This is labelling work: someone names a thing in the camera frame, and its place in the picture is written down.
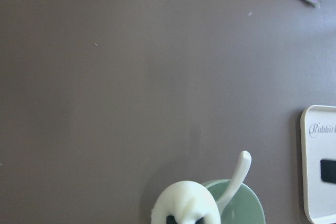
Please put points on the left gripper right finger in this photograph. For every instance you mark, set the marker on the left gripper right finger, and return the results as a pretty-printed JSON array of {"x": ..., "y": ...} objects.
[{"x": 201, "y": 220}]

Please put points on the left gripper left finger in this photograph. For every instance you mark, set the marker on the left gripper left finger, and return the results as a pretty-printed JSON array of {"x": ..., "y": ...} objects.
[{"x": 170, "y": 220}]

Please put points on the cream rabbit tray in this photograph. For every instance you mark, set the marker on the cream rabbit tray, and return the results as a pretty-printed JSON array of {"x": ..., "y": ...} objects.
[{"x": 317, "y": 124}]

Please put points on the white ceramic spoon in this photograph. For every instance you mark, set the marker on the white ceramic spoon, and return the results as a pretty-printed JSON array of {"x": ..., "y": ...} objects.
[{"x": 239, "y": 175}]

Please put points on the mint green bowl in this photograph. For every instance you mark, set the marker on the mint green bowl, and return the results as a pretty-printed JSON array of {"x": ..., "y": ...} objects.
[{"x": 244, "y": 207}]

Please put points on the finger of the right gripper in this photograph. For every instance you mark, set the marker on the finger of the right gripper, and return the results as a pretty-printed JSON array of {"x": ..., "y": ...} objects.
[{"x": 328, "y": 170}]

